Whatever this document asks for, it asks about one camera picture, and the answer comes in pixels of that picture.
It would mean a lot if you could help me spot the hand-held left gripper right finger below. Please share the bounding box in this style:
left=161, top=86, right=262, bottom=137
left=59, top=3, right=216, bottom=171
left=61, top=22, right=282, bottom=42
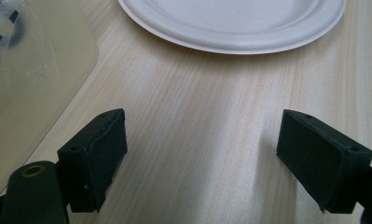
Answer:
left=276, top=108, right=372, bottom=215

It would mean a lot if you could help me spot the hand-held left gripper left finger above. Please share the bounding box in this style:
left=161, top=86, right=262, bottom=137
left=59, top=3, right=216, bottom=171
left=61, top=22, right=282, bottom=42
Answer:
left=56, top=107, right=129, bottom=214

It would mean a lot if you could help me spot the clear plastic container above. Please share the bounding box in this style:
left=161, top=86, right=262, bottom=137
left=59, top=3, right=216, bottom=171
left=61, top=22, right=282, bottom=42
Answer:
left=0, top=0, right=100, bottom=202

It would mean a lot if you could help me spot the white paper plate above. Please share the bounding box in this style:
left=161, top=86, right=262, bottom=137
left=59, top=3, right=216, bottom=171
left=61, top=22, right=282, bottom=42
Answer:
left=117, top=0, right=348, bottom=56

